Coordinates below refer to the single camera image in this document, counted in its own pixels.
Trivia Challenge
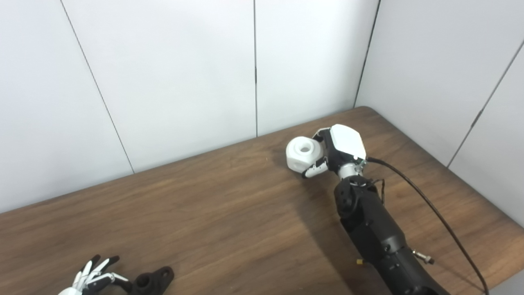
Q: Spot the white and black right hand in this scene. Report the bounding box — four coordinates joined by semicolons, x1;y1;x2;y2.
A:
302;124;367;179

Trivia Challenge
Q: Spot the black flanged holder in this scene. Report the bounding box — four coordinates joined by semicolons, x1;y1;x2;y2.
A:
130;266;174;295

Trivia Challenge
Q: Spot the white and black left hand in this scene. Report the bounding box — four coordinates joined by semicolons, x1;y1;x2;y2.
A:
57;255;133;295

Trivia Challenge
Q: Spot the round white piece with holes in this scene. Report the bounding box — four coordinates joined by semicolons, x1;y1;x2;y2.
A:
286;136;324;172

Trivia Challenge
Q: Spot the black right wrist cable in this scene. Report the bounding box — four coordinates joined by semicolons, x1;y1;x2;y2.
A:
366;157;490;295

